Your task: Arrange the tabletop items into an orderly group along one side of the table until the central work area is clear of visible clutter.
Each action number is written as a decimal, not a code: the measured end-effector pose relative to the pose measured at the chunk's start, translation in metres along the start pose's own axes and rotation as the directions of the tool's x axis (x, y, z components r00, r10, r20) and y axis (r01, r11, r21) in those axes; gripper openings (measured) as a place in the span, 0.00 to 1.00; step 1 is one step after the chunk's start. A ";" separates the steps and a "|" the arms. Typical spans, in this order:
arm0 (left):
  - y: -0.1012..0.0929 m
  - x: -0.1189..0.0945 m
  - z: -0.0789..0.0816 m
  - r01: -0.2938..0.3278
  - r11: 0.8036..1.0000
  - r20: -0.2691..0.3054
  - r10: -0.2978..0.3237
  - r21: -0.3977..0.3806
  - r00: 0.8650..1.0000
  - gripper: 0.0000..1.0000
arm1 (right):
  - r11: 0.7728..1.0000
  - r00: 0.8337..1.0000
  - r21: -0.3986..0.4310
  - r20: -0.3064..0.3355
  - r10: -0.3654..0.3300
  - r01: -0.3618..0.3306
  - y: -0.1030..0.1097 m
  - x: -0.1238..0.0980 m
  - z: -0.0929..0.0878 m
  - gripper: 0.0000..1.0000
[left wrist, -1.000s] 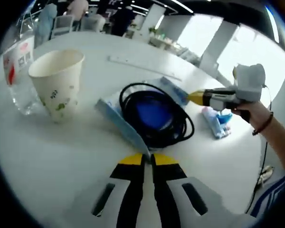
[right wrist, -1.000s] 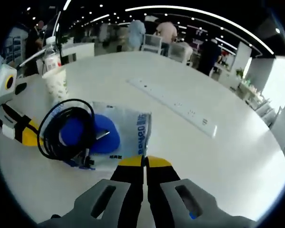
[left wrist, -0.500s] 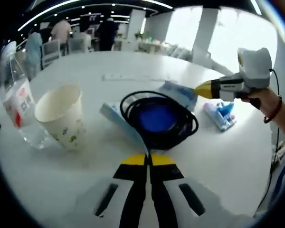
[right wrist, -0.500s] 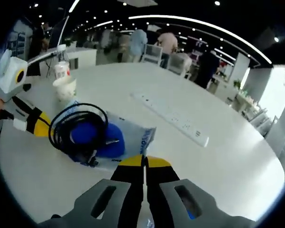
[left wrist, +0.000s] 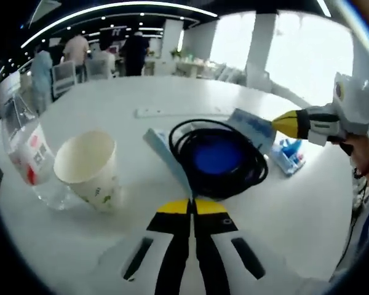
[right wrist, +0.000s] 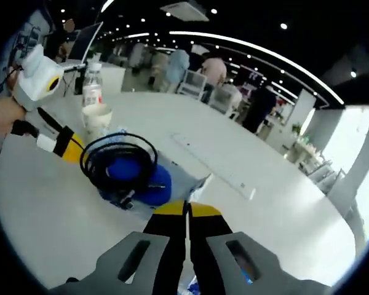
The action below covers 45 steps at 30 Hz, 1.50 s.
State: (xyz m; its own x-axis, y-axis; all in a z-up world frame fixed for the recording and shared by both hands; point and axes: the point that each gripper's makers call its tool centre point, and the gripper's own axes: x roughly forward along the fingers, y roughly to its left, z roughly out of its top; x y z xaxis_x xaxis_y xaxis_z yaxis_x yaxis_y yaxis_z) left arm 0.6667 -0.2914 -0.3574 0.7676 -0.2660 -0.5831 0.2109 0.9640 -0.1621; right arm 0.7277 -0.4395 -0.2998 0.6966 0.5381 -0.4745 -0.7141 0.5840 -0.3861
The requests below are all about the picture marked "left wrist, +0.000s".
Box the white background desk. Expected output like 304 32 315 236
172 58 213 77

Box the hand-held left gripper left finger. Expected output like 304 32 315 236
100 199 192 295

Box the curved ceiling light strip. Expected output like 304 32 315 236
20 2 219 49

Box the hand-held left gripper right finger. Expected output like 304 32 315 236
192 199 296 295

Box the clear plastic water bottle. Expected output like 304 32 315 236
1 121 70 211

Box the light blue tissue packet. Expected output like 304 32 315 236
142 127 244 197

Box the ceiling air vent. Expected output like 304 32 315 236
27 0 62 25

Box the white blue printed packet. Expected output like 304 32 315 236
227 107 277 154

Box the white pillar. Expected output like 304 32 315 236
161 18 185 76
245 14 278 90

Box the white printed paper cup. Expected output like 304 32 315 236
53 130 121 213

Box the white chair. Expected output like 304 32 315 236
50 60 78 98
85 58 113 81

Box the person's right hand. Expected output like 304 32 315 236
341 134 369 173

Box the white power strip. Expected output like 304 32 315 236
134 106 234 119

